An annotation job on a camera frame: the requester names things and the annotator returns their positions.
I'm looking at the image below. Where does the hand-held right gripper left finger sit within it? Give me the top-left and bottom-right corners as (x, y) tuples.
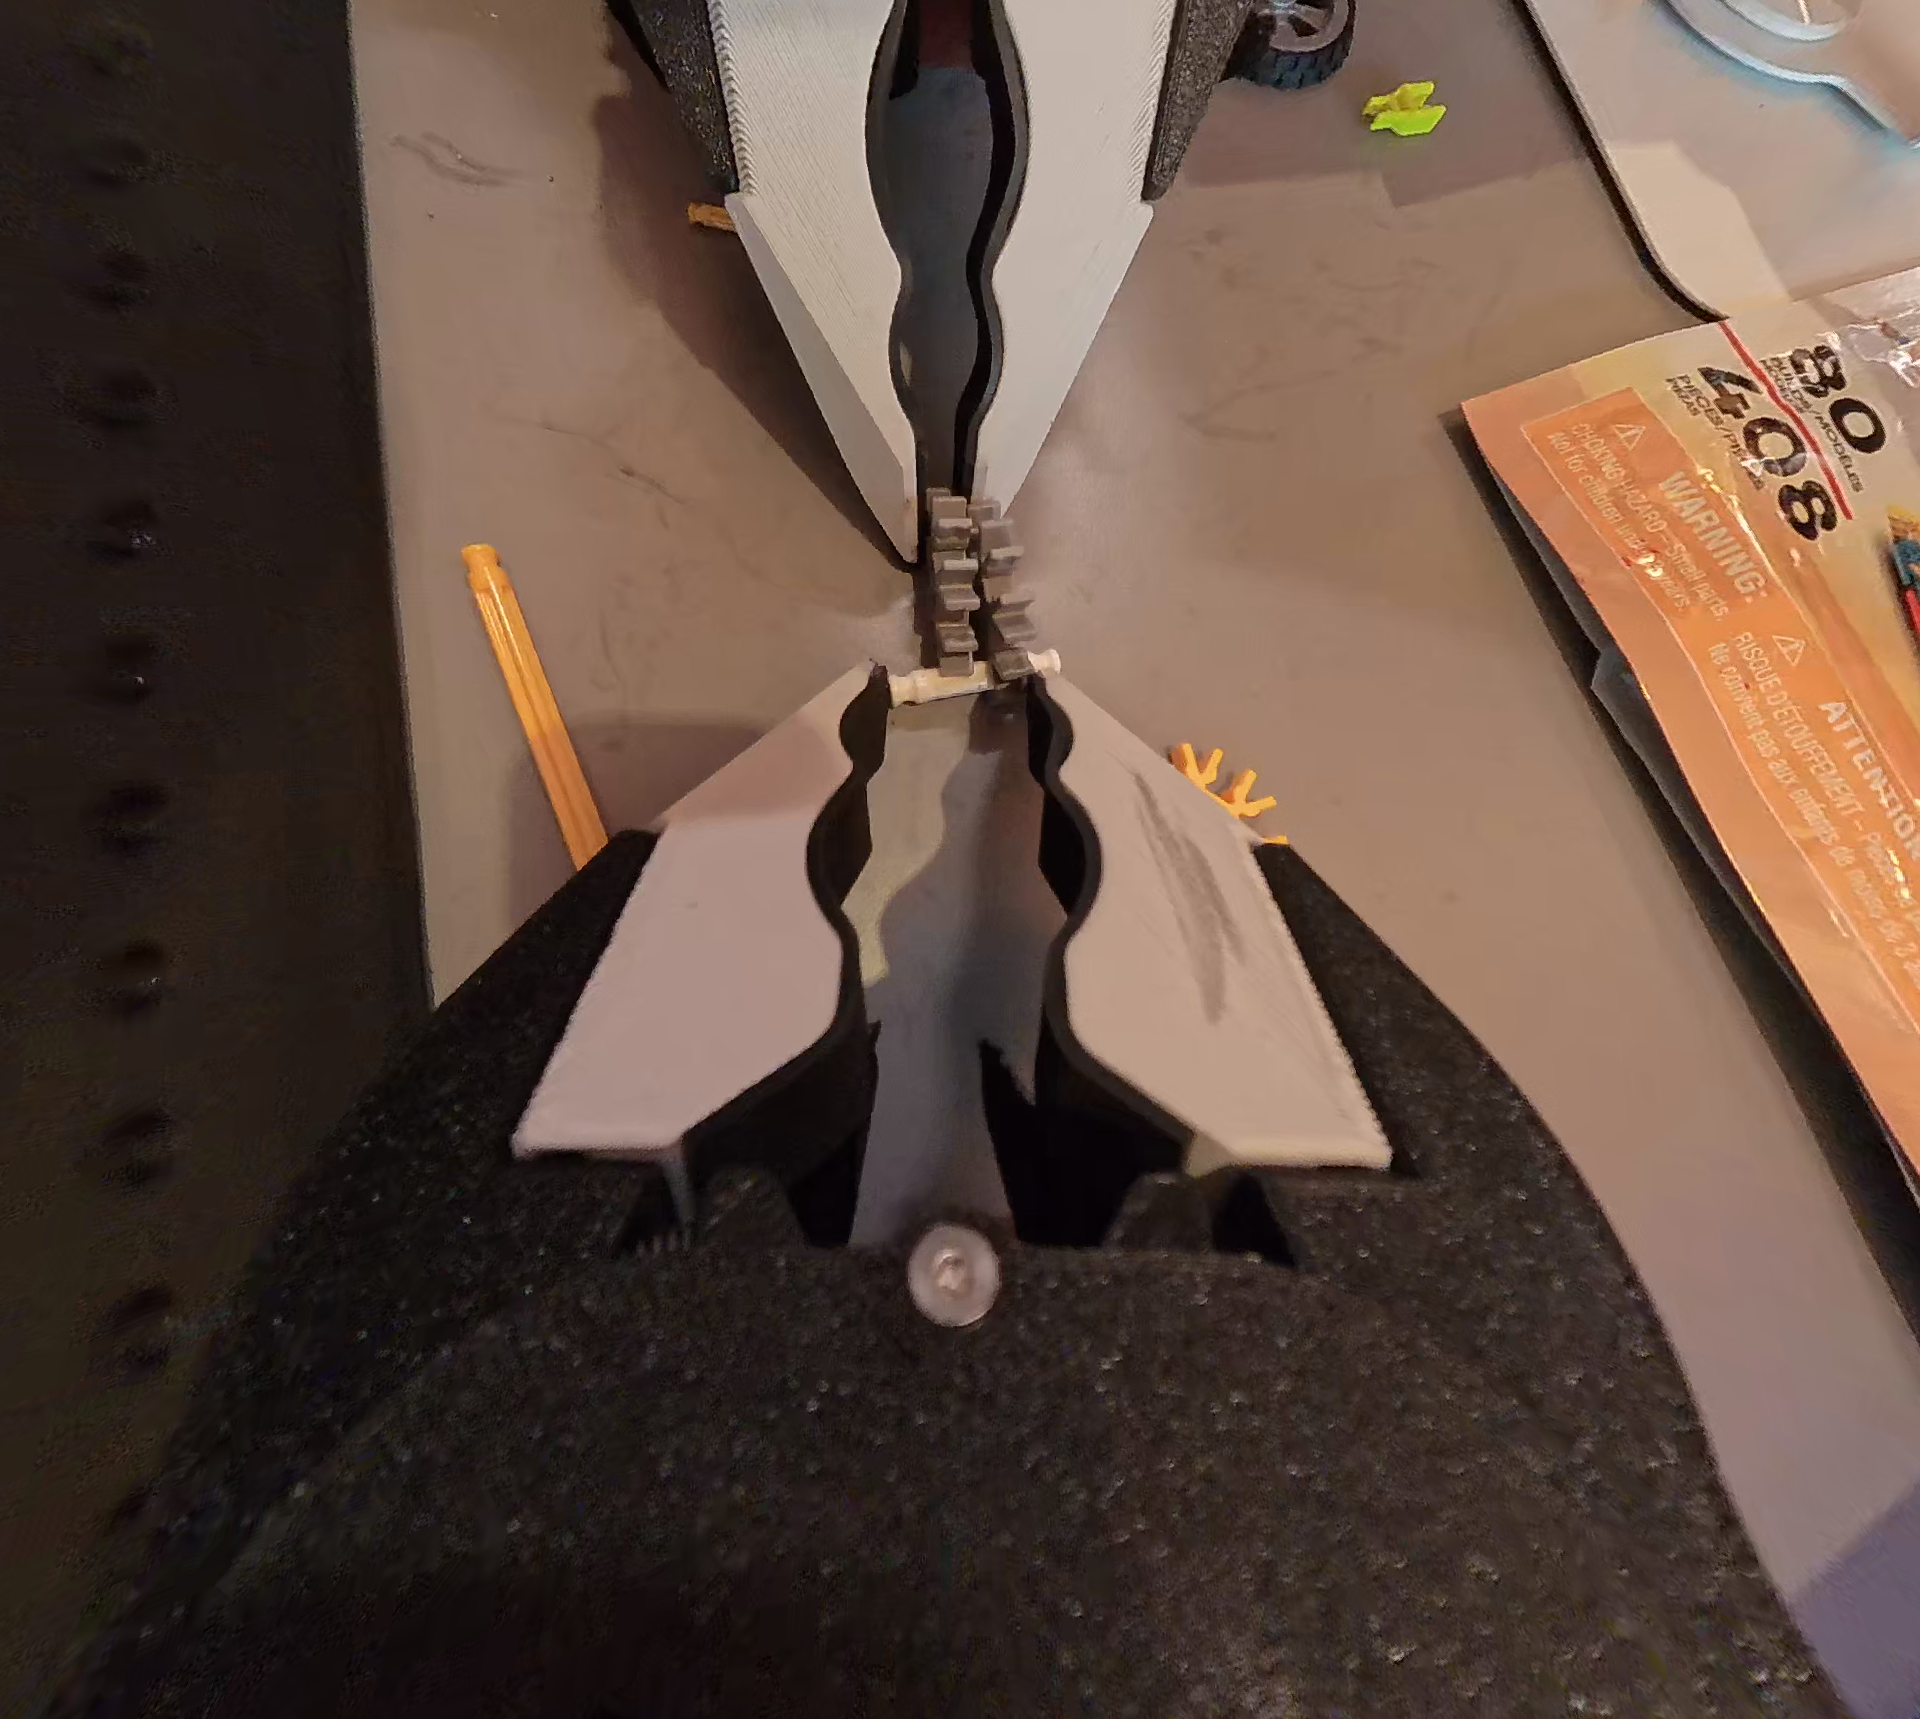
(511, 661), (894, 1163)

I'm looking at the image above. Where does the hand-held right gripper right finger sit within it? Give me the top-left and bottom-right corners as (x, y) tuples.
(1024, 673), (1395, 1177)

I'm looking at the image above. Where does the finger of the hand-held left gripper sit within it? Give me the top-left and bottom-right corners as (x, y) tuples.
(952, 0), (1215, 535)
(673, 0), (925, 569)

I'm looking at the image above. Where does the short white rod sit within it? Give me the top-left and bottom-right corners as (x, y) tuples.
(888, 647), (1071, 707)

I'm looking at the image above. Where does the grey snowflake connector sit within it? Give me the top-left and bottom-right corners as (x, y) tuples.
(915, 485), (988, 677)
(972, 493), (1040, 685)

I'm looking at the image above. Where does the person's left hand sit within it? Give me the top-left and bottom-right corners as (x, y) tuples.
(907, 0), (1000, 78)

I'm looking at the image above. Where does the yellow fan connector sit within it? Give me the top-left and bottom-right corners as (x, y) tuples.
(1167, 739), (1291, 845)

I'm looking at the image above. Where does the long yellow rod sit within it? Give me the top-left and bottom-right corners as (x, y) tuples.
(461, 543), (611, 873)

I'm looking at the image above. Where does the white rounded board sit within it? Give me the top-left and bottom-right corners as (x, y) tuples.
(1416, 0), (1920, 324)

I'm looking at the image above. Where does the orange toy set bag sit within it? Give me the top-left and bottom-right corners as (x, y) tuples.
(1459, 268), (1920, 1217)

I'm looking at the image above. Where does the black perforated panel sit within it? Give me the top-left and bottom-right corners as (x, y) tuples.
(0, 0), (439, 1601)

